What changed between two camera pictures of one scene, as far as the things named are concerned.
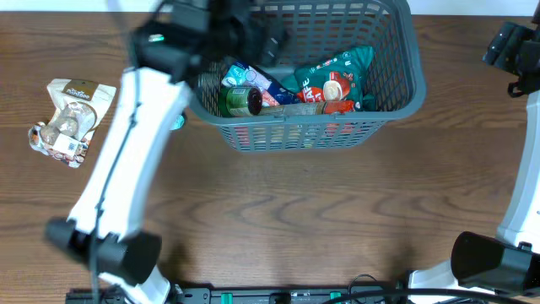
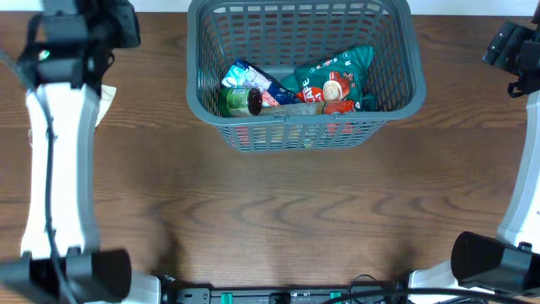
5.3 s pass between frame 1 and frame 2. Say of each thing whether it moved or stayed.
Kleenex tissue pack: stayed
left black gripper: moved
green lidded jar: stayed
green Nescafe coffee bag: stayed
